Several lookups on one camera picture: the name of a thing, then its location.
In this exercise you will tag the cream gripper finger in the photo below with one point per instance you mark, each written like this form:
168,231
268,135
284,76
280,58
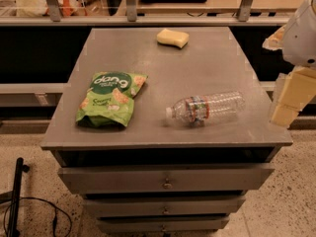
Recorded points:
274,41
293,91

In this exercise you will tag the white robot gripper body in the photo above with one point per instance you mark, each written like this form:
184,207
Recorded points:
301,39

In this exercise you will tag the clear plastic water bottle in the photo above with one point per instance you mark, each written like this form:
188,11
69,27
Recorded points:
201,110

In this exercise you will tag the yellow sponge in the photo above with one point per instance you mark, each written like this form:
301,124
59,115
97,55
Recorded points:
174,38

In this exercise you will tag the middle grey drawer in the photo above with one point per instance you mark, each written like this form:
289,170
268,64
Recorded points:
158,206

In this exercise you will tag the grey drawer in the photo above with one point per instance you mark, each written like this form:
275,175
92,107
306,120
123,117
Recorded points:
162,224
158,206
164,178

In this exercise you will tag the grey metal drawer cabinet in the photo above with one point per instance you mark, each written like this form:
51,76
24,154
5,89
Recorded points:
211,62

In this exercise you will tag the green dang snack bag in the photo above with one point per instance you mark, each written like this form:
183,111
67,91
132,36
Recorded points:
109,99

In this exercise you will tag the grey metal railing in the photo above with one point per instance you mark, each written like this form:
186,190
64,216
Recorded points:
137,13

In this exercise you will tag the bottom grey drawer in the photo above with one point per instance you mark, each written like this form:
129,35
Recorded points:
162,224

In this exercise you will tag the top grey drawer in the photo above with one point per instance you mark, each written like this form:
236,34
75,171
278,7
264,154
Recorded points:
164,178

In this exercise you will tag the black stand pole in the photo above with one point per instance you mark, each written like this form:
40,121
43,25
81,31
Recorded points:
14,206

